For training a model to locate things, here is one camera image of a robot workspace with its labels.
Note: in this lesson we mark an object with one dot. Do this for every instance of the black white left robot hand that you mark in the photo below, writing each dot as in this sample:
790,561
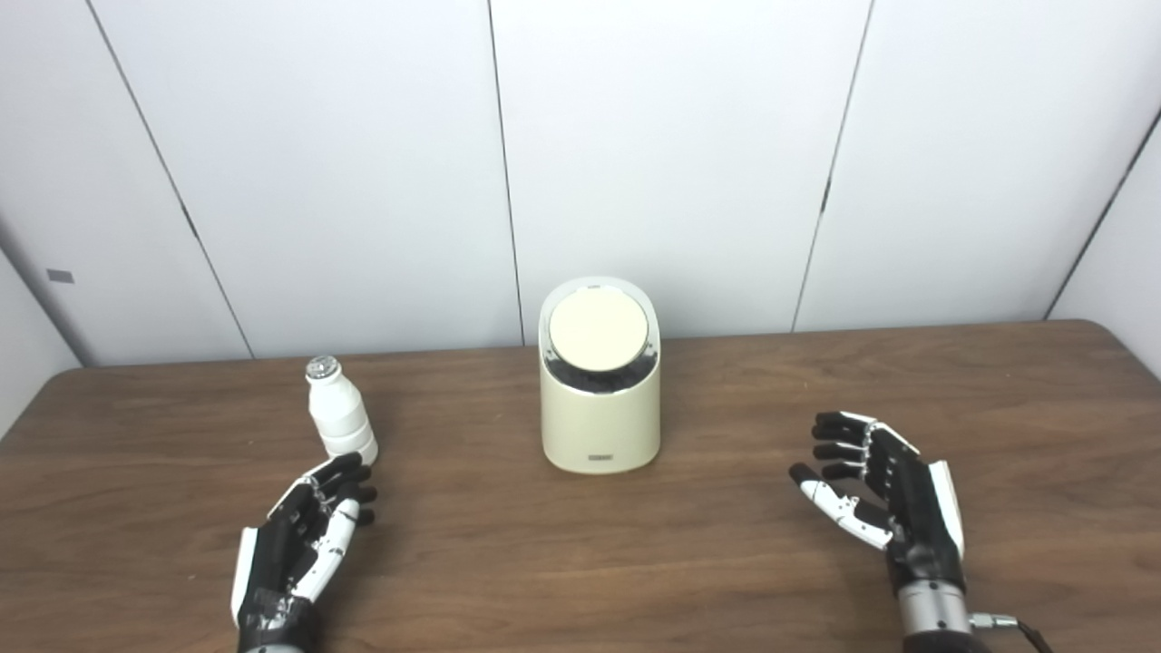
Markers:
281,553

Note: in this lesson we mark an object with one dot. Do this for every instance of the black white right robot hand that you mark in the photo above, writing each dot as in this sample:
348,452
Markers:
916,517

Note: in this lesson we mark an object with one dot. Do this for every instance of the small white plastic bottle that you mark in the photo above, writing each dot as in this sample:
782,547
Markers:
339,413

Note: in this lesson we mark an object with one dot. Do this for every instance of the cream-colored round bin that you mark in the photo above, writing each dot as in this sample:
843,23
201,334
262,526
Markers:
599,426

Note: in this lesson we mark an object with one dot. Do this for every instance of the cream round bin lid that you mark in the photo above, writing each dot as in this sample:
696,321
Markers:
599,329

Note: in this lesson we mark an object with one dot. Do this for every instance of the small grey wall sticker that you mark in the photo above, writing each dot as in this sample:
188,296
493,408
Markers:
61,276

